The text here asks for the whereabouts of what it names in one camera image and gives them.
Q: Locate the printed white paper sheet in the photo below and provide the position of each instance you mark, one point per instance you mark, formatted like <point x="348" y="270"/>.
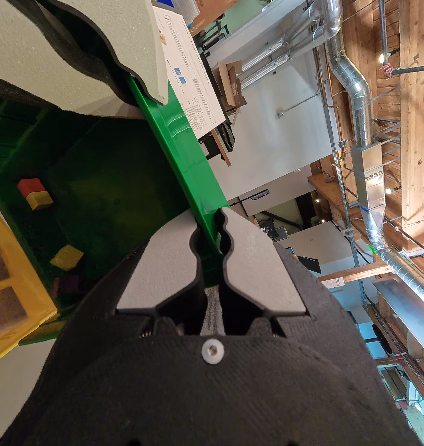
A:
<point x="194" y="87"/>

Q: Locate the small yellow cube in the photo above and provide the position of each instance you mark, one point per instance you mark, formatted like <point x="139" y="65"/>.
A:
<point x="66" y="258"/>
<point x="41" y="201"/>

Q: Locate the cardboard pieces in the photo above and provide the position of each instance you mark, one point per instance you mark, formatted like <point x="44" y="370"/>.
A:
<point x="229" y="87"/>

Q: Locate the black panel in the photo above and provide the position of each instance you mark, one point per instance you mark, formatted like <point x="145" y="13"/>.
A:
<point x="309" y="264"/>

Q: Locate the wall junction box with conduit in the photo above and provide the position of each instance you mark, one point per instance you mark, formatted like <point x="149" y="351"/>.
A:
<point x="280" y="114"/>

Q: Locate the wooden desk with orange edge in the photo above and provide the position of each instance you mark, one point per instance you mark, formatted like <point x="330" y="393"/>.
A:
<point x="223" y="153"/>

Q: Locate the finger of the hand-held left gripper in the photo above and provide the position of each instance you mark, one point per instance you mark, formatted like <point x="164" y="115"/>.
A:
<point x="31" y="59"/>
<point x="128" y="31"/>

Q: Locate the green plastic box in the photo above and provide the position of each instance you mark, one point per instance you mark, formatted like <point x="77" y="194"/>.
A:
<point x="128" y="174"/>

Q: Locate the small red cube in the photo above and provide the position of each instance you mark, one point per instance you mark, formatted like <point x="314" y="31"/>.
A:
<point x="29" y="186"/>

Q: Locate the white paper sign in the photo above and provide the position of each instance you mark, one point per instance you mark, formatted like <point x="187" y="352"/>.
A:
<point x="335" y="282"/>

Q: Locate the silver air duct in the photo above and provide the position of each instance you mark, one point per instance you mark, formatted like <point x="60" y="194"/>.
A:
<point x="358" y="104"/>

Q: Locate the yellow plastic box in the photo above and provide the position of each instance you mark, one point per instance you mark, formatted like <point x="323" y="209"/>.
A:
<point x="24" y="264"/>

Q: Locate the black floor lamp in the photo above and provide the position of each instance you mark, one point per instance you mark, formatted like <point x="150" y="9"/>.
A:
<point x="260" y="194"/>

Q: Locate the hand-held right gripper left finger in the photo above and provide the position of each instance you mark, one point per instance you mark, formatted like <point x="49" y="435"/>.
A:
<point x="163" y="268"/>

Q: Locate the wooden beam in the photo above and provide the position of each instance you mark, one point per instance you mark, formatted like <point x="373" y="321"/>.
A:
<point x="358" y="272"/>

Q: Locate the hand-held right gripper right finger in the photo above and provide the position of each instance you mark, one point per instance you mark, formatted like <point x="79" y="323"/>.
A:
<point x="260" y="271"/>

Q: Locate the small purple cube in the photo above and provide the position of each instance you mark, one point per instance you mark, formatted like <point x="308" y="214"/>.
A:
<point x="69" y="284"/>

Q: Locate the computer monitor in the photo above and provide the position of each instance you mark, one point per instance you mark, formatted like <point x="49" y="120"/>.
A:
<point x="279" y="232"/>

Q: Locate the black bag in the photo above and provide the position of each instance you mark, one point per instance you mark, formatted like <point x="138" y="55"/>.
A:
<point x="227" y="137"/>

